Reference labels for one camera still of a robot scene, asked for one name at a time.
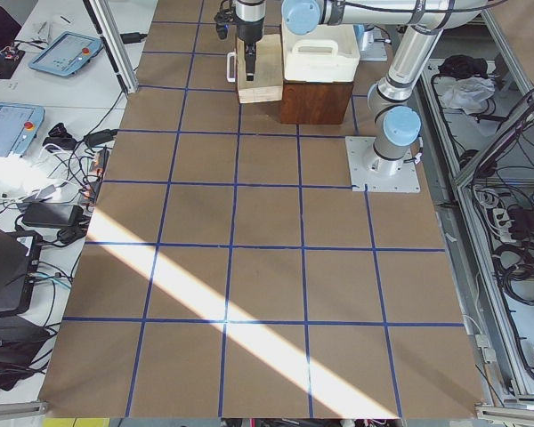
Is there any blue teach pendant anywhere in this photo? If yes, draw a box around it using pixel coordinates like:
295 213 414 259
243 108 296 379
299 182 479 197
28 31 102 77
0 102 45 157

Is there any white crumpled cloth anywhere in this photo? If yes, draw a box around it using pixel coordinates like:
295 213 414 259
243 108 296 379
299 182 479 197
440 77 495 114

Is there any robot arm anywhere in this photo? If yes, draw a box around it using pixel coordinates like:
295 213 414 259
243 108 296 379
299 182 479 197
281 1 489 177

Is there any blue teach pendant far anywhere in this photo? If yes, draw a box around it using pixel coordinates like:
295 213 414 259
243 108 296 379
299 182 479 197
28 31 102 77

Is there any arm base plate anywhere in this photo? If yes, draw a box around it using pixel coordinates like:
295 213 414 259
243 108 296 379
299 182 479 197
345 136 421 193

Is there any dark brown wooden cabinet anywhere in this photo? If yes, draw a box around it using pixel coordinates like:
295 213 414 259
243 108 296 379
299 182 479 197
279 80 354 125

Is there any black power brick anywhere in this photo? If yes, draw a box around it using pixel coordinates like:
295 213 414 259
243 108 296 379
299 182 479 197
21 203 84 228

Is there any black laptop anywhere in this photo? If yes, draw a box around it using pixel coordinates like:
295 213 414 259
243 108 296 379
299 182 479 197
0 230 43 317

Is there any aluminium frame post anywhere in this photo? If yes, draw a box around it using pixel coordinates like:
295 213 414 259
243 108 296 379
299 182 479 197
83 0 139 95

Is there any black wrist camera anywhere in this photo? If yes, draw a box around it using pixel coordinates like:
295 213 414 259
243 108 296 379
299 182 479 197
214 0 236 40

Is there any black cloth bundle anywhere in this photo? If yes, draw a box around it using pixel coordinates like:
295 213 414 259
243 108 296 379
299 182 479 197
438 54 488 79

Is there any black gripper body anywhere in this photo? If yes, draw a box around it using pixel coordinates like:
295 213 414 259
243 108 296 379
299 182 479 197
234 0 265 44

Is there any blue teach pendant near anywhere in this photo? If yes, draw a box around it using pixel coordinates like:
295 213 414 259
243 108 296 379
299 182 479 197
0 102 45 157

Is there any white plastic tray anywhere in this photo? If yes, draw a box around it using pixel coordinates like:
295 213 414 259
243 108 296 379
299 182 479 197
281 22 360 83

